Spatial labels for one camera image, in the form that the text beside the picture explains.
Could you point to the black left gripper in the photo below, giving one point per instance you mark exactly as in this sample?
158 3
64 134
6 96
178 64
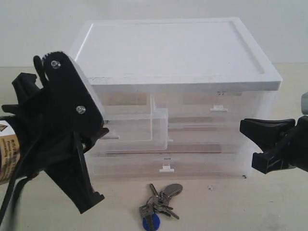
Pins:
49 130

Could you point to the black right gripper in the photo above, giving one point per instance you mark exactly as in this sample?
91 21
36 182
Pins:
284 143

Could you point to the key bunch with blue tag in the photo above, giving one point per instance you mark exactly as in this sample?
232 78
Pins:
159 203

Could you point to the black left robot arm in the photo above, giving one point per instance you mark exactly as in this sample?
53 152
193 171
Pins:
49 130

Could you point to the white translucent drawer cabinet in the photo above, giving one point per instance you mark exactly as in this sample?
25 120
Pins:
179 55

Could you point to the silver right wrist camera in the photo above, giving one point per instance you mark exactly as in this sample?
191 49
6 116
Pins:
304 103

